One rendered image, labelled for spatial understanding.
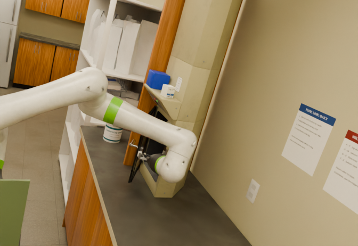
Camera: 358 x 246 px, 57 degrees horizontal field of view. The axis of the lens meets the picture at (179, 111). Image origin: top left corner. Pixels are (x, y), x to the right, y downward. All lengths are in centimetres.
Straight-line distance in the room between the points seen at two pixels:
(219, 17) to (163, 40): 43
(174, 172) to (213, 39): 72
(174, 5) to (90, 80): 93
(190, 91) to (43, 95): 78
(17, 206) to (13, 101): 37
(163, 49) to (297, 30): 76
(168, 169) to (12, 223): 60
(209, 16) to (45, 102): 89
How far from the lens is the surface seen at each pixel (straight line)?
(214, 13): 169
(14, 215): 134
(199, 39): 168
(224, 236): 181
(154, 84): 186
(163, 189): 191
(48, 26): 709
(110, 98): 139
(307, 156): 160
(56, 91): 123
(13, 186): 127
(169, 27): 200
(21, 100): 123
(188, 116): 176
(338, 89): 154
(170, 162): 137
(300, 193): 162
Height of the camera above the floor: 188
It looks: 14 degrees down
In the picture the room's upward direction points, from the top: 16 degrees clockwise
